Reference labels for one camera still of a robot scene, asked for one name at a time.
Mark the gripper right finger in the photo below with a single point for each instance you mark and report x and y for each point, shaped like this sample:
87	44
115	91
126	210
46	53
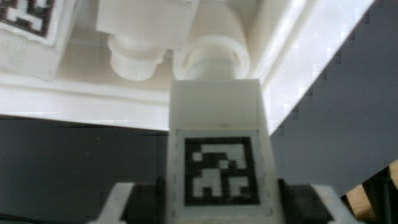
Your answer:
311	205

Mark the white leg on tabletop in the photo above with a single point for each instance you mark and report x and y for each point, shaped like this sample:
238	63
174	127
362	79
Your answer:
35	26

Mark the white square tabletop part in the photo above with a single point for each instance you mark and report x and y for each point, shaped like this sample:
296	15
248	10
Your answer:
279	35

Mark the white table leg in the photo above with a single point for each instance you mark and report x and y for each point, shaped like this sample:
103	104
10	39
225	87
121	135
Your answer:
222	190

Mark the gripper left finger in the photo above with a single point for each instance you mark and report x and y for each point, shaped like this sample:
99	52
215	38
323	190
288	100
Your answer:
133	204

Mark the white leg behind tabletop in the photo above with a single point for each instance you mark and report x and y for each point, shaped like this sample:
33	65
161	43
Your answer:
147	26

